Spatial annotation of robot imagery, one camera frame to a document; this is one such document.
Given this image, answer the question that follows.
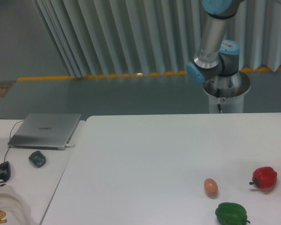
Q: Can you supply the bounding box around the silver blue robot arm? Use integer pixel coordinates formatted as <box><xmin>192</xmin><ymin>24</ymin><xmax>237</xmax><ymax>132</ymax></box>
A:
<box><xmin>186</xmin><ymin>0</ymin><xmax>281</xmax><ymax>84</ymax></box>

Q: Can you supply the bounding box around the brown egg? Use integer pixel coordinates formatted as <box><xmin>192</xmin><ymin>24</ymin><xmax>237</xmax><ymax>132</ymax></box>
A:
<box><xmin>204</xmin><ymin>178</ymin><xmax>218</xmax><ymax>195</ymax></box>

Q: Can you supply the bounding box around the silver closed laptop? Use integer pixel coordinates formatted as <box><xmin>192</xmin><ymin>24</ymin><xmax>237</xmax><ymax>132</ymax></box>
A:
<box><xmin>8</xmin><ymin>113</ymin><xmax>81</xmax><ymax>150</ymax></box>

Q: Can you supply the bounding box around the black power adapter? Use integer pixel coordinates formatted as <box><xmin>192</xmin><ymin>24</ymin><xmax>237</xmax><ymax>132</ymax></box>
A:
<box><xmin>29</xmin><ymin>150</ymin><xmax>47</xmax><ymax>168</ymax></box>

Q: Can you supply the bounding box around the green bell pepper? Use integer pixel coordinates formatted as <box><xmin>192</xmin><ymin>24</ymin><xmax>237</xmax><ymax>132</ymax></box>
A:
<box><xmin>215</xmin><ymin>202</ymin><xmax>251</xmax><ymax>225</ymax></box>

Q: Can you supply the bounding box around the red bell pepper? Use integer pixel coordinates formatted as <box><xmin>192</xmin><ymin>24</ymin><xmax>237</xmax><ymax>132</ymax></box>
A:
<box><xmin>249</xmin><ymin>166</ymin><xmax>277</xmax><ymax>189</ymax></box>

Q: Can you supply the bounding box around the black computer mouse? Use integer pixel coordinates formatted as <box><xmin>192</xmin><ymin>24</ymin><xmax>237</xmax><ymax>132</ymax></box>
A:
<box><xmin>0</xmin><ymin>161</ymin><xmax>11</xmax><ymax>182</ymax></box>

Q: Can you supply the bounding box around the black pedestal cable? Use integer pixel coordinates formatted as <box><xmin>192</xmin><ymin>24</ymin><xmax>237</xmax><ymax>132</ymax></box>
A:
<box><xmin>216</xmin><ymin>88</ymin><xmax>223</xmax><ymax>114</ymax></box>

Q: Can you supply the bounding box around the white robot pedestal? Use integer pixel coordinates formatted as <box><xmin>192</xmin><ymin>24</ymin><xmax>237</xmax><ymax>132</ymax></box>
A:
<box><xmin>203</xmin><ymin>71</ymin><xmax>251</xmax><ymax>113</ymax></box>

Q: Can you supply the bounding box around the black laptop cable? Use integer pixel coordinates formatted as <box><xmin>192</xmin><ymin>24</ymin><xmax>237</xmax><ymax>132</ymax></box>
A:
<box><xmin>0</xmin><ymin>118</ymin><xmax>25</xmax><ymax>139</ymax></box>

